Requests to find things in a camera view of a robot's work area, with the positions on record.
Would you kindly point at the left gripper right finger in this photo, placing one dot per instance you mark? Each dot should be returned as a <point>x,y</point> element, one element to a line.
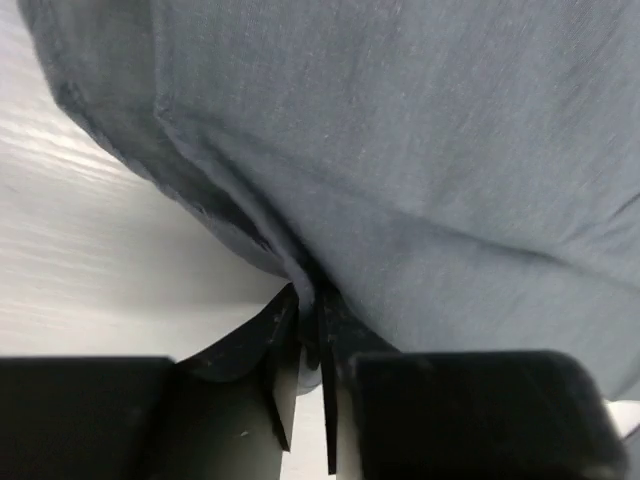
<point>341,336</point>

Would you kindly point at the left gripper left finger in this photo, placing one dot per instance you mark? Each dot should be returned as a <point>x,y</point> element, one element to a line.
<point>267,346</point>

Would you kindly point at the grey long sleeve shirt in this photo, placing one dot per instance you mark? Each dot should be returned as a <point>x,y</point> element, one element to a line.
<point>465,173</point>

